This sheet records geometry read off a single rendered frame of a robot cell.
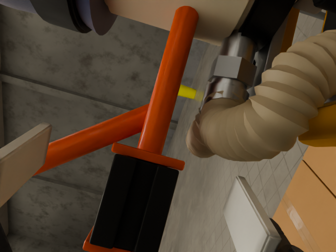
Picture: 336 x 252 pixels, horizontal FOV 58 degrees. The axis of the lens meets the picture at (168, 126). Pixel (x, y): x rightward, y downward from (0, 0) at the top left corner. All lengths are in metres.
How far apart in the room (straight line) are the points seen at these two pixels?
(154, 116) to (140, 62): 10.22
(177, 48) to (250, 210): 0.15
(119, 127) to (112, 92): 10.93
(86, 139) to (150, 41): 9.89
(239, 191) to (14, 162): 0.13
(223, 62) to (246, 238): 0.16
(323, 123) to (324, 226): 0.96
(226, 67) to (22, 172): 0.19
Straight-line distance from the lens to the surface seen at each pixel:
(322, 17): 2.55
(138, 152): 0.24
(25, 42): 11.58
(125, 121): 0.27
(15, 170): 0.18
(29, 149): 0.19
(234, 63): 0.28
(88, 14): 0.29
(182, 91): 8.86
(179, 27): 0.27
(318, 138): 0.24
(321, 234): 1.20
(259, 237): 0.17
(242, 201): 0.20
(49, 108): 12.47
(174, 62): 0.26
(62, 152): 0.28
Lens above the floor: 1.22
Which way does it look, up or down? 5 degrees down
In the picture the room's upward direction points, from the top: 74 degrees counter-clockwise
